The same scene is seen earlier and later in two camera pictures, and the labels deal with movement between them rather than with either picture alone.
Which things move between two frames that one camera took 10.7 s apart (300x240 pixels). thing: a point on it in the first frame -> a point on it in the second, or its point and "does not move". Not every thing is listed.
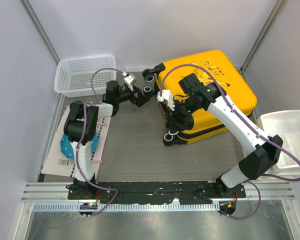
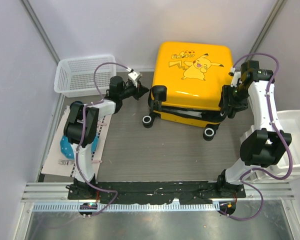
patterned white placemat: (58, 164) does not move
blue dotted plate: (67, 148) does not move
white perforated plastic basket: (73, 76) does not move
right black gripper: (173, 116) -> (228, 100)
